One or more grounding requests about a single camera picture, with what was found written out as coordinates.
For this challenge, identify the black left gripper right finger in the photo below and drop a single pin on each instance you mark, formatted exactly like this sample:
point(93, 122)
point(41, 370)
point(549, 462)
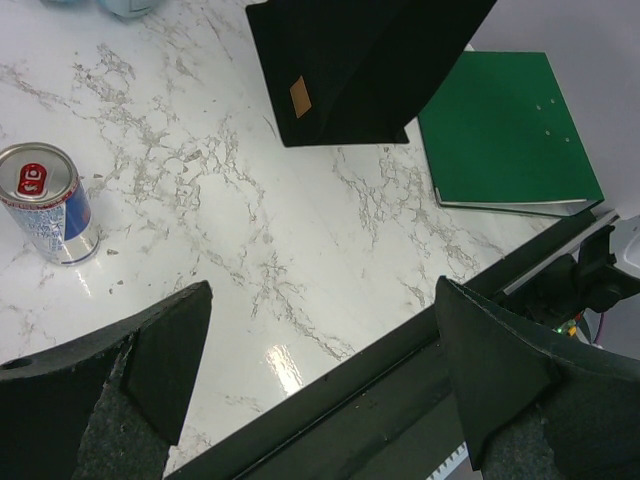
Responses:
point(534, 404)

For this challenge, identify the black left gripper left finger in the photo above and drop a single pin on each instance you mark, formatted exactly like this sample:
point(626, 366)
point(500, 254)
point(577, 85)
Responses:
point(109, 404)

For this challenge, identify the blue silver energy drink can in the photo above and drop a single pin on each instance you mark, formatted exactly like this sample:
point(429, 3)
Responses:
point(43, 193)

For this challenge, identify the black canvas bag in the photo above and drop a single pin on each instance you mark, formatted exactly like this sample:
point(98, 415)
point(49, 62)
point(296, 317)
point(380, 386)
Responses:
point(357, 72)

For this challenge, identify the green binder folder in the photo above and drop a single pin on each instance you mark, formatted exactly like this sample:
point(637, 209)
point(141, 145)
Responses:
point(499, 136)

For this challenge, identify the light blue headphones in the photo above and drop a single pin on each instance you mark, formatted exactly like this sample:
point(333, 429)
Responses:
point(126, 9)

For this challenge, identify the white cable duct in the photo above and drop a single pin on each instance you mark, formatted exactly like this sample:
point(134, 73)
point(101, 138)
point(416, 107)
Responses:
point(450, 463)

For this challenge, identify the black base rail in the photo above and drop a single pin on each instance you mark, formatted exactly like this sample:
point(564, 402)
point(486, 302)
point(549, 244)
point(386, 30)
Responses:
point(391, 402)

